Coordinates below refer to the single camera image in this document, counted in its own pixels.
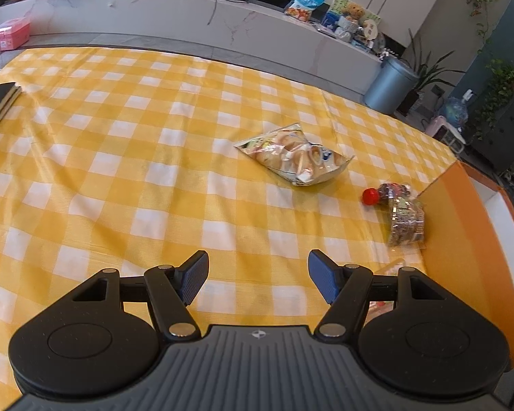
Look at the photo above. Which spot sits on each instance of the orange storage box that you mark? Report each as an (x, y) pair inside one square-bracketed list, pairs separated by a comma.
[(469, 243)]

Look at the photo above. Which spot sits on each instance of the pink storage box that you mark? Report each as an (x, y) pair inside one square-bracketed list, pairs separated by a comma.
[(14, 33)]

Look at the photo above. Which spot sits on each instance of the yellow checkered tablecloth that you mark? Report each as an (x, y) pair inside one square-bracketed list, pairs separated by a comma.
[(125, 158)]

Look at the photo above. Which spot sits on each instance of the grey round trash bin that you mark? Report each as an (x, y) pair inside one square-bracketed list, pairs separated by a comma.
[(391, 86)]

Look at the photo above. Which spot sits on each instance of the potted green plant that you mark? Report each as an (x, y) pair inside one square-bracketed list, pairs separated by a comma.
[(428, 71)]

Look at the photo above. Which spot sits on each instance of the red cap candy pack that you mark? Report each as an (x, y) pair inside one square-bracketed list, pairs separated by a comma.
[(384, 193)]

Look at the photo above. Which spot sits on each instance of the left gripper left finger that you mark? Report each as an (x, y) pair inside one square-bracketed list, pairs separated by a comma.
[(107, 333)]

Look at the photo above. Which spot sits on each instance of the water bottle jug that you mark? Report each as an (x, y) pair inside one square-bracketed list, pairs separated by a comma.
[(455, 111)]

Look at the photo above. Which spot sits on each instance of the blue chips bag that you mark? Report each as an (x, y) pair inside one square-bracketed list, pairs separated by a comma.
[(302, 10)]

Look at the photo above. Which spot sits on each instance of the small foil snack pack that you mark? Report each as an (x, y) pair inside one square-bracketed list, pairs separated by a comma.
[(406, 222)]

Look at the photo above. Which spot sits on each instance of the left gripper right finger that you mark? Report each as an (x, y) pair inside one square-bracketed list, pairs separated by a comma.
[(407, 331)]

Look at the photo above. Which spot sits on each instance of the bread rolls snack bag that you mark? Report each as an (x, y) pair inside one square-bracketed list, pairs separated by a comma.
[(288, 153)]

